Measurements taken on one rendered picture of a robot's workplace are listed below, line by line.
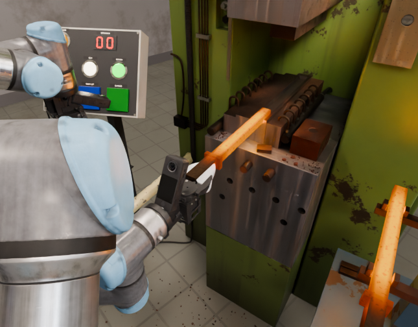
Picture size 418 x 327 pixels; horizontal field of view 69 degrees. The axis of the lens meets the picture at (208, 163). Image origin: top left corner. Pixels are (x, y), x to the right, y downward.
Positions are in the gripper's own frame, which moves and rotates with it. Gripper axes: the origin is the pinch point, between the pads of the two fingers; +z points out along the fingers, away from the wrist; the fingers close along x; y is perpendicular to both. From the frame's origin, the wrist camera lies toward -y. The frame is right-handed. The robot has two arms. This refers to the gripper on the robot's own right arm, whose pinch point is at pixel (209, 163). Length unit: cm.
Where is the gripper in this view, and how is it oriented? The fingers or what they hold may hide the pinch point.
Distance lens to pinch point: 75.1
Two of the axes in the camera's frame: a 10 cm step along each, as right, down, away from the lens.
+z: 5.5, -5.0, 6.7
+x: 8.4, 3.3, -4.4
